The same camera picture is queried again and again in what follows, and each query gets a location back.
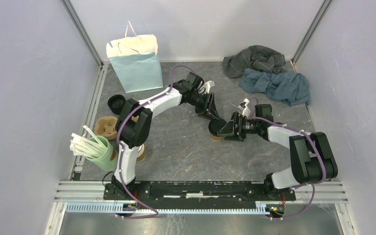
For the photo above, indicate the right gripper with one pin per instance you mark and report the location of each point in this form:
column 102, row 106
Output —
column 228, row 129

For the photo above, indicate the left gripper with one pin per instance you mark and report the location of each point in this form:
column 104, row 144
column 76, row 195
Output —
column 213, row 111

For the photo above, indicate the black coffee cup lid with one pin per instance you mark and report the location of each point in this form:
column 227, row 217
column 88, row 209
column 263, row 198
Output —
column 216, row 125

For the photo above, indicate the brown paper coffee cup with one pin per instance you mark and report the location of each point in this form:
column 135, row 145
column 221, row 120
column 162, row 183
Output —
column 216, row 137

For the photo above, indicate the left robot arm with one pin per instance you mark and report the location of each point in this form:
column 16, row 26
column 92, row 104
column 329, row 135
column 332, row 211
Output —
column 134, row 124

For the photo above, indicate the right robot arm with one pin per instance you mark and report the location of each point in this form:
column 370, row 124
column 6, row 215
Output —
column 311, row 158

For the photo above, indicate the grey crumpled cloth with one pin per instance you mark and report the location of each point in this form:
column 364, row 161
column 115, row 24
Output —
column 258, row 58

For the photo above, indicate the blue crumpled cloth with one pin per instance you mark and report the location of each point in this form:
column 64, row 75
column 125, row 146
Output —
column 289, row 88

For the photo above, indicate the stack of paper cups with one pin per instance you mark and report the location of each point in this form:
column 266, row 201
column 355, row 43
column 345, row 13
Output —
column 141, row 153

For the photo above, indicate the light blue paper bag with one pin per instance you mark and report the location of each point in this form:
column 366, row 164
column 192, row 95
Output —
column 135, row 61

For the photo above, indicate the stack of black lids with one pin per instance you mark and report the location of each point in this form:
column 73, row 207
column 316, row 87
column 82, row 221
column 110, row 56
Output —
column 116, row 103

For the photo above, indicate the brown cardboard cup carrier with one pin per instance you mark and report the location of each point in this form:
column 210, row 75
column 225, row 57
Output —
column 106, row 127

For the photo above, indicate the green straw holder cup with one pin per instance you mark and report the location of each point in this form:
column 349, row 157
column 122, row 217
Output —
column 109, row 159

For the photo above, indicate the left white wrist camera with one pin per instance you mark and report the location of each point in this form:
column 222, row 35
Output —
column 205, row 89

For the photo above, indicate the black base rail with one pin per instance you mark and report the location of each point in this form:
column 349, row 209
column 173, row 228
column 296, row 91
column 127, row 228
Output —
column 145, row 199

